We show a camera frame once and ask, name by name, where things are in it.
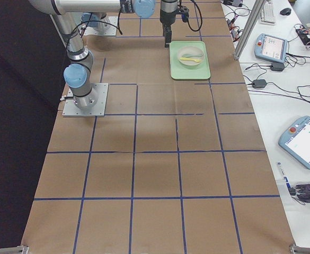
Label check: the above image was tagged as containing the near teach pendant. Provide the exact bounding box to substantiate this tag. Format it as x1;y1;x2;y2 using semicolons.
278;116;310;169

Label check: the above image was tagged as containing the white round plate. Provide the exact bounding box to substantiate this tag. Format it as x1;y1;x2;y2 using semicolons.
177;46;205;68

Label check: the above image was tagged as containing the far teach pendant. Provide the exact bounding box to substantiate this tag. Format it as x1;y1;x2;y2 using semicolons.
254;33;288;63

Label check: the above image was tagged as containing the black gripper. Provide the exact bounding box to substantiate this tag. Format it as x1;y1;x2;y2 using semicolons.
160;10;176;48

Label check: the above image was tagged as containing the light green plastic tray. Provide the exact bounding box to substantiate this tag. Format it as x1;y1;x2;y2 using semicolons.
170;41;211;80

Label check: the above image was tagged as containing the teal plastic spoon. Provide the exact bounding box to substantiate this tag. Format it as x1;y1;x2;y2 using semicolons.
181;53;203;58

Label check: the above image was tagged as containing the black power adapter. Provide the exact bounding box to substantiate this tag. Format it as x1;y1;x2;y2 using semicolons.
252;79;267;89
270;62;285;72

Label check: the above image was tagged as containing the black computer mouse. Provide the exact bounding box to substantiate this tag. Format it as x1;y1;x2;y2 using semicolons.
279;7;291;16

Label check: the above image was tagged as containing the yellow plastic fork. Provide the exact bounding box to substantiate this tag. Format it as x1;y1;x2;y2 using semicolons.
179;57;202;63

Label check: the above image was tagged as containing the aluminium frame post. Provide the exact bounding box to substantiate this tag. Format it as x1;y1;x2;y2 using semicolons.
233;0;266;60

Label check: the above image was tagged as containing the dark folded umbrella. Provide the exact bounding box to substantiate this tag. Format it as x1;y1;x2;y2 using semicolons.
288;184;310;205

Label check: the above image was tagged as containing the teach pendant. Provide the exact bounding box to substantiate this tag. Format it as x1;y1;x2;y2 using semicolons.
278;116;310;169
254;33;288;63

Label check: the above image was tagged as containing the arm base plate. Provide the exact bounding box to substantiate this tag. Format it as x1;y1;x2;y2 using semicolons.
62;83;109;117
84;15;118;37

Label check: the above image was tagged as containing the white keyboard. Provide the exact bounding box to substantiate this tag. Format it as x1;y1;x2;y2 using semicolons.
260;0;276;25

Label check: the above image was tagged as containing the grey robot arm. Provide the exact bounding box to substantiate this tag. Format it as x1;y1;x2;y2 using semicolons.
30;1;155;110
81;1;189;48

